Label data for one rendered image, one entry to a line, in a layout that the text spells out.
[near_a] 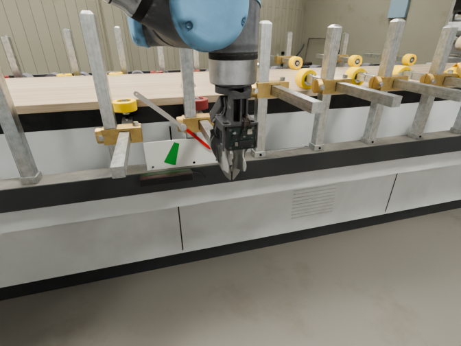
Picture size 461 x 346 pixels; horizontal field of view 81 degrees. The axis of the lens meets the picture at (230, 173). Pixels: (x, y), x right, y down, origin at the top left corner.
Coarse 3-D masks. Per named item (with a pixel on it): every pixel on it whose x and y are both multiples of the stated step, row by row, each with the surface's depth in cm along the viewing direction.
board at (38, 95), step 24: (288, 72) 169; (336, 72) 169; (24, 96) 104; (48, 96) 104; (72, 96) 104; (96, 96) 104; (120, 96) 104; (144, 96) 104; (168, 96) 104; (216, 96) 107
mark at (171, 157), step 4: (176, 144) 91; (172, 148) 91; (176, 148) 91; (172, 152) 92; (176, 152) 92; (168, 156) 92; (172, 156) 92; (176, 156) 92; (168, 160) 92; (172, 160) 93; (172, 164) 93
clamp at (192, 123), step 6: (198, 114) 92; (204, 114) 92; (180, 120) 88; (186, 120) 88; (192, 120) 88; (198, 120) 89; (210, 120) 90; (192, 126) 89; (198, 126) 90; (186, 132) 90
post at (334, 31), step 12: (336, 24) 89; (336, 36) 90; (324, 48) 94; (336, 48) 92; (324, 60) 95; (336, 60) 94; (324, 72) 96; (324, 96) 99; (324, 108) 101; (324, 120) 103; (312, 132) 108; (324, 132) 106
